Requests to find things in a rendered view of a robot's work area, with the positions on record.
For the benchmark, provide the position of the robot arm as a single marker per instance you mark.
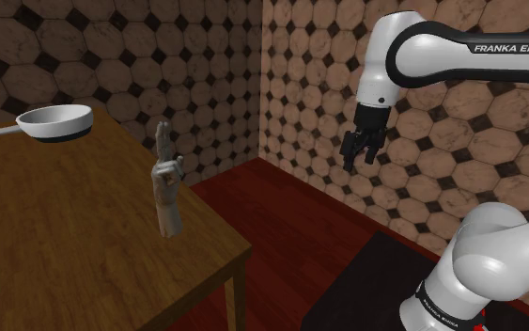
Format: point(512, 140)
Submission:
point(429, 55)

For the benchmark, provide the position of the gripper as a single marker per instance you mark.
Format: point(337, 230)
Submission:
point(372, 118)

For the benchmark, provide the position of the brown wooden table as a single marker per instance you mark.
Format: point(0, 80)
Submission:
point(62, 206)

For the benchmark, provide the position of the white frying pan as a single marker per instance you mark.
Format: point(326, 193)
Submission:
point(55, 123)

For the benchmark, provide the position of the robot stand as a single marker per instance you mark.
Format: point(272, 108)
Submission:
point(360, 293)

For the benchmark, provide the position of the grey hand figure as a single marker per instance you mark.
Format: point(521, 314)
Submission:
point(167, 183)

